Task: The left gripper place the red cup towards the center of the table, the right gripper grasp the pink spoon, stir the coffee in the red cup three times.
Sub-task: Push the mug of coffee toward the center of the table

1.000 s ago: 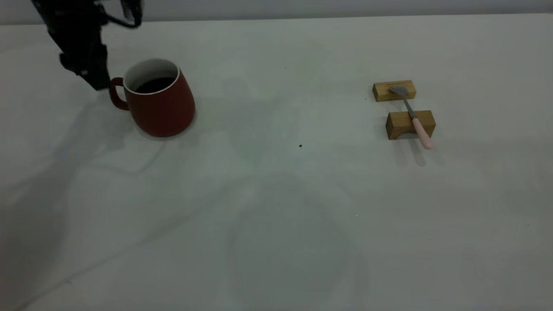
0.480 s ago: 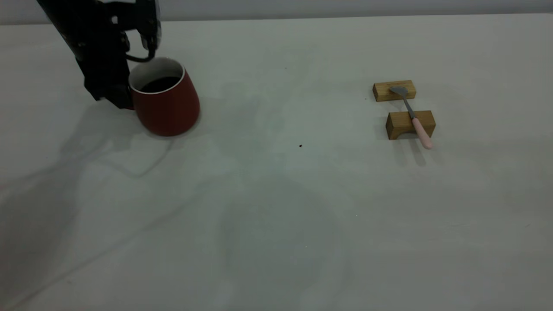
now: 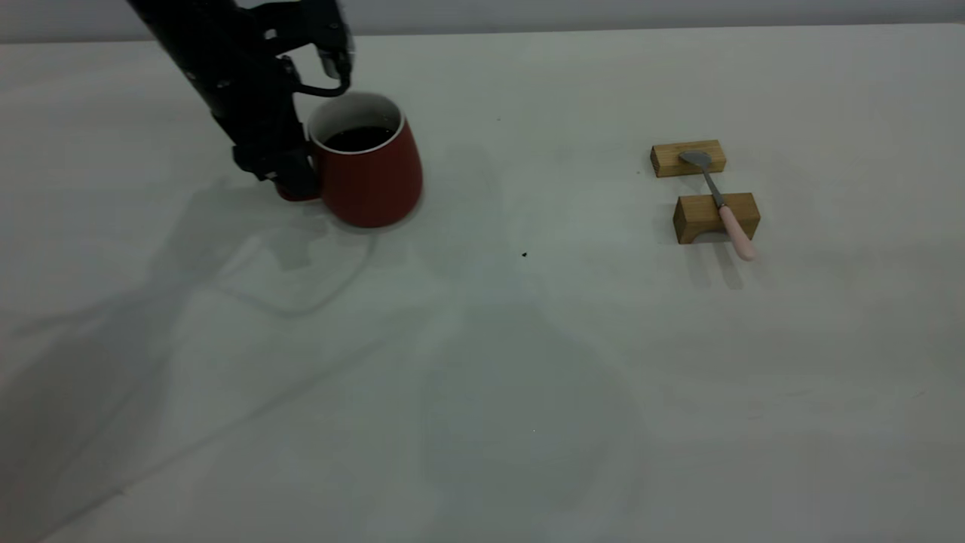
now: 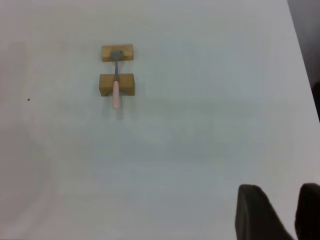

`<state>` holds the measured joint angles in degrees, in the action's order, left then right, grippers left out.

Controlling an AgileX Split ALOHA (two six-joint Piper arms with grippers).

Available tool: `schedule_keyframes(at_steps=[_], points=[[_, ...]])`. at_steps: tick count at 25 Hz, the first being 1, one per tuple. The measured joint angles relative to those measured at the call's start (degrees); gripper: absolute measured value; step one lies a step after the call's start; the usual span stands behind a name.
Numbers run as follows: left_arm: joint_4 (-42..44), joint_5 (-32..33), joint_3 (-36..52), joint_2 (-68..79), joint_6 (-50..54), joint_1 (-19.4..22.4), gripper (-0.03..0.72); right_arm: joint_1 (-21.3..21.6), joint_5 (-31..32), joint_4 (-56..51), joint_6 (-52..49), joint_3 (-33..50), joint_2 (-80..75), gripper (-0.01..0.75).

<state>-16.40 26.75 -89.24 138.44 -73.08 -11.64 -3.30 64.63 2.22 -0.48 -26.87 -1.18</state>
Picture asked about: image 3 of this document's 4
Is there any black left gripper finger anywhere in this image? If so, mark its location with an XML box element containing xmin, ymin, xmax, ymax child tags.
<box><xmin>273</xmin><ymin>148</ymin><xmax>322</xmax><ymax>200</ymax></box>

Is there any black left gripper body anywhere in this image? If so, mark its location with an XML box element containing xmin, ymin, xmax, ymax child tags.
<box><xmin>202</xmin><ymin>54</ymin><xmax>316</xmax><ymax>183</ymax></box>

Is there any red ceramic mug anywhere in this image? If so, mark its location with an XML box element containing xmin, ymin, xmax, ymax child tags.
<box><xmin>275</xmin><ymin>92</ymin><xmax>424</xmax><ymax>229</ymax></box>

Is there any small flat wooden block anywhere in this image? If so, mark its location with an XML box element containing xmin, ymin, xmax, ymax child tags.
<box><xmin>651</xmin><ymin>140</ymin><xmax>727</xmax><ymax>179</ymax></box>

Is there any wooden block with notch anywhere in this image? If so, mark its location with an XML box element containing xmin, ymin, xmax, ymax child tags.
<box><xmin>672</xmin><ymin>193</ymin><xmax>761</xmax><ymax>245</ymax></box>

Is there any black camera cable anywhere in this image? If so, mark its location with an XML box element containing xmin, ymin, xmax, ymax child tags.
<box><xmin>290</xmin><ymin>54</ymin><xmax>354</xmax><ymax>99</ymax></box>

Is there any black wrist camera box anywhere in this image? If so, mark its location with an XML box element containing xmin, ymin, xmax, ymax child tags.
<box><xmin>255</xmin><ymin>0</ymin><xmax>355</xmax><ymax>81</ymax></box>

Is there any pink handled metal spoon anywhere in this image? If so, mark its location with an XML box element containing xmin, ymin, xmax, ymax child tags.
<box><xmin>679</xmin><ymin>151</ymin><xmax>756</xmax><ymax>262</ymax></box>

